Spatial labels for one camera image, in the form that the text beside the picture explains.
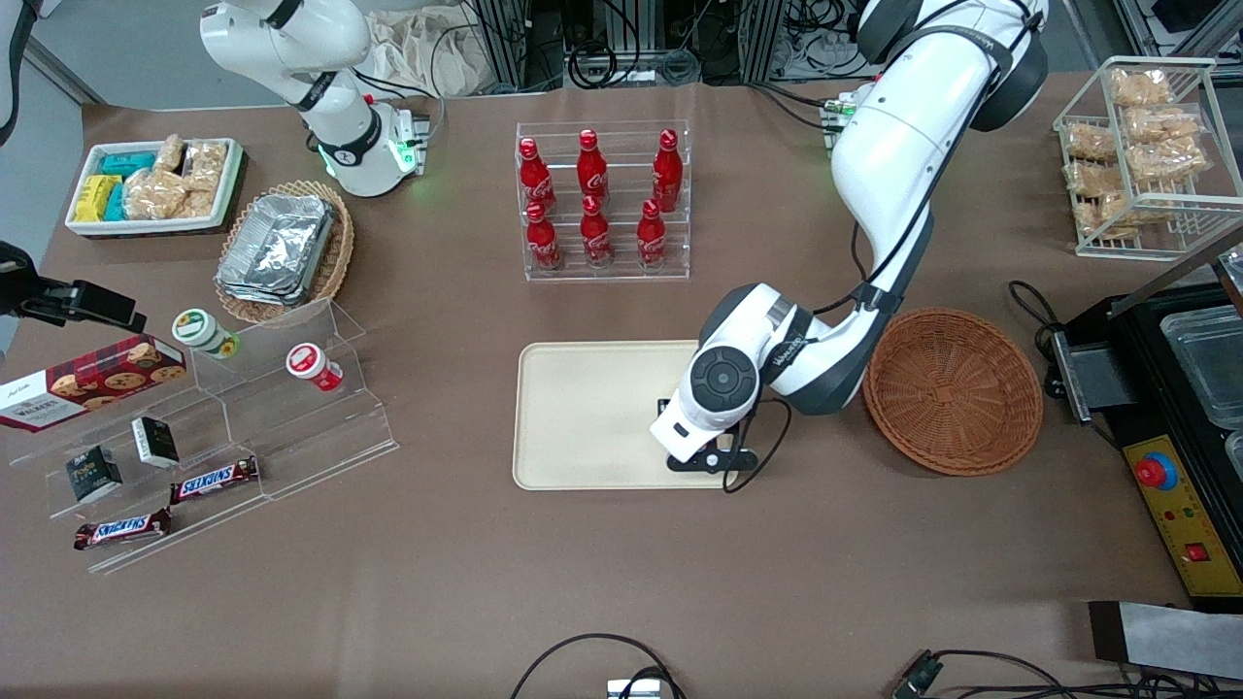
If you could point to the clear bagged rice snack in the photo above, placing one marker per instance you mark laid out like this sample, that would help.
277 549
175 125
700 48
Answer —
206 165
1107 216
1090 143
1139 87
1170 161
1095 180
1160 124
155 194
170 153
199 203

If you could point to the green lid yogurt cup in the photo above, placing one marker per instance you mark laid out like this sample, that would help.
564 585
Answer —
202 332

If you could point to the round brown wicker basket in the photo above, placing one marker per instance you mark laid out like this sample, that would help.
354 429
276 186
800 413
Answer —
957 398

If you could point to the aluminium frame rack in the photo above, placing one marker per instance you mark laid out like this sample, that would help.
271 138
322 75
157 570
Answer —
515 39

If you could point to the stacked aluminium foil trays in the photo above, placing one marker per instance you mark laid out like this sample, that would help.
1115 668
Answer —
277 248

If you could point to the clear acrylic step stand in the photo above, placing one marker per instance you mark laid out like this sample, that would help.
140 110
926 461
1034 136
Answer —
320 437

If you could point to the yellow control panel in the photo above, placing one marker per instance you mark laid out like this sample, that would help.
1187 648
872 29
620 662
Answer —
1180 524

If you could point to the yellow snack packet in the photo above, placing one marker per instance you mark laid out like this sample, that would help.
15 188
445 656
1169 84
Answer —
94 197

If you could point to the black mounted device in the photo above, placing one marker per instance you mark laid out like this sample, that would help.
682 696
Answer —
87 301

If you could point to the grey metal plate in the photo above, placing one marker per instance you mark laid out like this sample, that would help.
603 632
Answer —
1165 641

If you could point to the metal machine lid bar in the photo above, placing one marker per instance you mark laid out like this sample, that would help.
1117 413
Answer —
1180 270

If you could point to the red cola bottle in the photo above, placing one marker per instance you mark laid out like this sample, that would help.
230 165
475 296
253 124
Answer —
534 175
591 167
667 170
542 238
595 233
651 235

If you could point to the white rectangular snack bin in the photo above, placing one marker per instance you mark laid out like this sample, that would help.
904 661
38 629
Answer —
83 225

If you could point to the brown Snickers bar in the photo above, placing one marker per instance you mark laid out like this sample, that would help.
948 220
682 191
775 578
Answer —
214 480
121 529

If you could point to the red tartan cookie box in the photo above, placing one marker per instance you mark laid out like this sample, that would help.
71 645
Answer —
92 383

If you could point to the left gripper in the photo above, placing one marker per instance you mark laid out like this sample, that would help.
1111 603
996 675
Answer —
662 406

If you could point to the cream plastic tray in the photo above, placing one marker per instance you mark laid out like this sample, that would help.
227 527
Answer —
583 417

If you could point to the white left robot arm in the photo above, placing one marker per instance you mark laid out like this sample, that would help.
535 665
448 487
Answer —
893 146

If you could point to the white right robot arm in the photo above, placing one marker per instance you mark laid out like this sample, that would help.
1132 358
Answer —
291 39

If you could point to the red lid yogurt cup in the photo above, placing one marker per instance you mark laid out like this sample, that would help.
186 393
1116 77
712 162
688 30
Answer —
311 366

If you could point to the red emergency stop button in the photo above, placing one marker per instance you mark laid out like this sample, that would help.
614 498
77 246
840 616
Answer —
1156 473

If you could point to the oval tan wicker basket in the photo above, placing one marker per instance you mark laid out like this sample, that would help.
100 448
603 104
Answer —
340 252

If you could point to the clear acrylic bottle rack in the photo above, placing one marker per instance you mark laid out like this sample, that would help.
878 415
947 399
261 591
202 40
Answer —
607 274

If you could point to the small black box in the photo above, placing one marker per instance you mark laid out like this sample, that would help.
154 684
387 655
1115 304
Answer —
155 442
94 474

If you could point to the teal snack packet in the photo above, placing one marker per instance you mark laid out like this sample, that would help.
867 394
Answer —
126 162
116 204

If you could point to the grey metal side bracket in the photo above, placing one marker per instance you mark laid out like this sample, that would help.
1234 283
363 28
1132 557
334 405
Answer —
1092 374

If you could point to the black sealing machine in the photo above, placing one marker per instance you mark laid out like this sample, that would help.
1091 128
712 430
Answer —
1146 408

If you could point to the small clear plastic container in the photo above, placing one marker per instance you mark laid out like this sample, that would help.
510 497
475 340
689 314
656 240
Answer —
1235 456

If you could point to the beige cloth bag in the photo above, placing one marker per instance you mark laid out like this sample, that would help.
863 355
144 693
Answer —
427 53

